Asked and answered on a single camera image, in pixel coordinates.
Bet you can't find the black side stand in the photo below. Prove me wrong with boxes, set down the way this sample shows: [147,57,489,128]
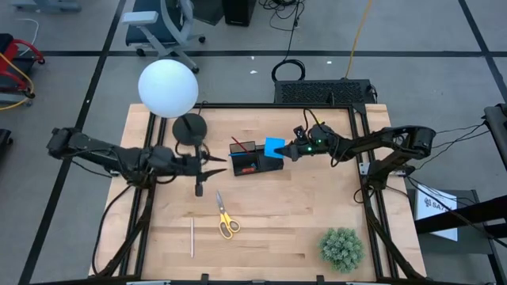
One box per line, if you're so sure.
[406,188,507,285]

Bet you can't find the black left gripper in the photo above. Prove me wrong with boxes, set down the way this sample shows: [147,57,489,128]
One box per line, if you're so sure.
[158,143,228,198]

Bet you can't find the black mesh desk organizer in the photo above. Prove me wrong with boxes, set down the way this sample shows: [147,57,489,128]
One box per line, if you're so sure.
[229,140,284,177]

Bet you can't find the white printed paper sheet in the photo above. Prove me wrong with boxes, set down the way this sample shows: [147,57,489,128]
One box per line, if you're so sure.
[414,184,459,242]

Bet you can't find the yellow-handled scissors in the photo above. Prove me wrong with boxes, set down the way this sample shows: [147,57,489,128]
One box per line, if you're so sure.
[215,191,242,240]

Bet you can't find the black furniture piece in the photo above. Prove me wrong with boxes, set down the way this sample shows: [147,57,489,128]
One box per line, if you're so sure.
[482,103,507,171]

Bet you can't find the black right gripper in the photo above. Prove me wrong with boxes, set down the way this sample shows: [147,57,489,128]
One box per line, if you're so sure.
[273,122,338,162]

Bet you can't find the small potted green plant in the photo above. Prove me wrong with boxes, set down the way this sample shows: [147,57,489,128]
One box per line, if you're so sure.
[318,226,364,274]

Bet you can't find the black box on floor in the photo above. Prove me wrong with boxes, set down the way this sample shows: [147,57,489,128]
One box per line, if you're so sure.
[222,0,257,28]

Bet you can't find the black mesh computer case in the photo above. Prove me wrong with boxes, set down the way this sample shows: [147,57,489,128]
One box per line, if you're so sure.
[273,78,377,106]

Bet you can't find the red and black cart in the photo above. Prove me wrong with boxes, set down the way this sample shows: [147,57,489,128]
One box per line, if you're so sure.
[0,33,47,112]

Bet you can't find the black aluminium table frame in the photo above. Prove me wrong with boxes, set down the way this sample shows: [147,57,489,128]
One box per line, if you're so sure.
[89,101,427,285]

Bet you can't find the coiled black floor cable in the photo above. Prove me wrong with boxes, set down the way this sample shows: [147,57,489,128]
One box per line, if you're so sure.
[259,0,307,83]

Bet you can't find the yellow hanging cable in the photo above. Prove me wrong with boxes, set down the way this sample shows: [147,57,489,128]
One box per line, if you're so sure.
[345,0,374,79]

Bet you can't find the red pencil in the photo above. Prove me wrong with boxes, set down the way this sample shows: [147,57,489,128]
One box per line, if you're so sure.
[231,136,250,155]

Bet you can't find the blue grey office chair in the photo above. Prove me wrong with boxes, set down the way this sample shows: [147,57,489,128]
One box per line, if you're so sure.
[121,0,207,74]

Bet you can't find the blue sticky note pad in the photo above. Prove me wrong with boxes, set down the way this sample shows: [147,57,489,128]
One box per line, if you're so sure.
[263,136,286,160]

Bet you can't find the white globe table lamp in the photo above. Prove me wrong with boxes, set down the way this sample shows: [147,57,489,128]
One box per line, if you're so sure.
[137,59,208,146]

